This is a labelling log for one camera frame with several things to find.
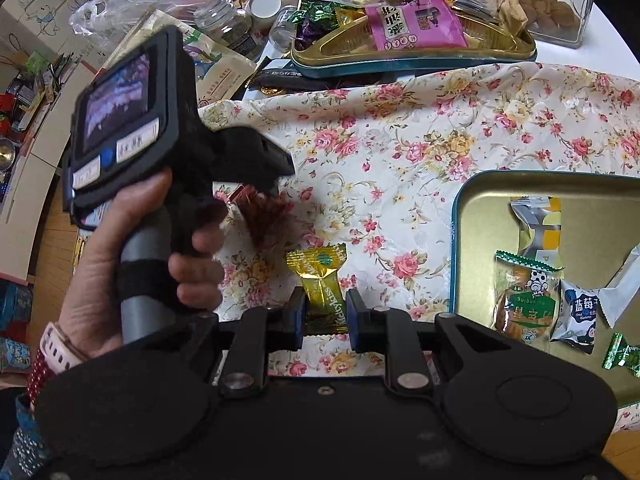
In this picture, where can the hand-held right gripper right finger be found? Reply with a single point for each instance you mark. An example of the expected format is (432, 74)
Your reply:
(356, 317)

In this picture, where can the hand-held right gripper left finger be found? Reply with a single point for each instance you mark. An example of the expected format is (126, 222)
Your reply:
(297, 317)

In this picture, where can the gold yellow candy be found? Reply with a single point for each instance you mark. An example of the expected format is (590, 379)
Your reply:
(320, 280)

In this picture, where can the red foil candy packet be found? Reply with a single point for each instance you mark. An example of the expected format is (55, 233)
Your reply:
(267, 220)
(241, 194)

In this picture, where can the teal metal tin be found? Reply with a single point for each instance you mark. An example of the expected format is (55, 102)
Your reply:
(480, 240)

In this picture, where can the green white pastry packet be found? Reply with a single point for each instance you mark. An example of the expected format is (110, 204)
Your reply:
(525, 305)

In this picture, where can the yellow grey snack packet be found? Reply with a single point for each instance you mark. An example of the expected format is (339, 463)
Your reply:
(537, 225)

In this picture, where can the white blue snack packet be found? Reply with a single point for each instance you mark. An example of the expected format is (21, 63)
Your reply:
(575, 317)

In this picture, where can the plain white snack packet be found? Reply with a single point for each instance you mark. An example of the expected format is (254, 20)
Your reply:
(620, 285)

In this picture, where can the green twist candy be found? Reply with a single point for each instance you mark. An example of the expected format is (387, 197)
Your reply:
(622, 355)

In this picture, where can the person's left forearm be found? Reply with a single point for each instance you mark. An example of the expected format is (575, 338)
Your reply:
(22, 440)

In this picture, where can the person's left hand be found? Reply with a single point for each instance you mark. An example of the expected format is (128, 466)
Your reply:
(95, 280)

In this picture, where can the kraft paper pouch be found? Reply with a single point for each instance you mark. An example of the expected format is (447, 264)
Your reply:
(225, 72)

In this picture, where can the small glass jar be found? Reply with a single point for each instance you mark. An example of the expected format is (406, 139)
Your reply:
(225, 30)

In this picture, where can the clear plastic bag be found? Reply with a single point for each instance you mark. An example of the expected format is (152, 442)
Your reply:
(115, 5)

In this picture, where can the white round lid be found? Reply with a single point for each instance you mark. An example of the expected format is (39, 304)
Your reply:
(265, 5)

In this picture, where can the teal tin with gold tray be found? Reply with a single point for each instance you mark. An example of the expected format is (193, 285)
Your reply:
(340, 47)

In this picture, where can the pile of green foil candies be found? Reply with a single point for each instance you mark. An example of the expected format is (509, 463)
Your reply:
(317, 17)

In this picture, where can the floral tablecloth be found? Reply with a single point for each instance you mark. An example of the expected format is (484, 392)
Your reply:
(400, 125)

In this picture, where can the pink white wristwatch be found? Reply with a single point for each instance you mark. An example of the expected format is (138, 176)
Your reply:
(57, 347)

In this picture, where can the pink snack packet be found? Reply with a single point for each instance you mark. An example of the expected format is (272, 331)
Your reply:
(415, 22)

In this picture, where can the beige snack packet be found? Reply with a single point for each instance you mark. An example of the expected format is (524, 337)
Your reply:
(507, 5)

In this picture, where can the square glass cookie jar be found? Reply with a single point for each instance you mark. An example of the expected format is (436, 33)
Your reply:
(555, 0)

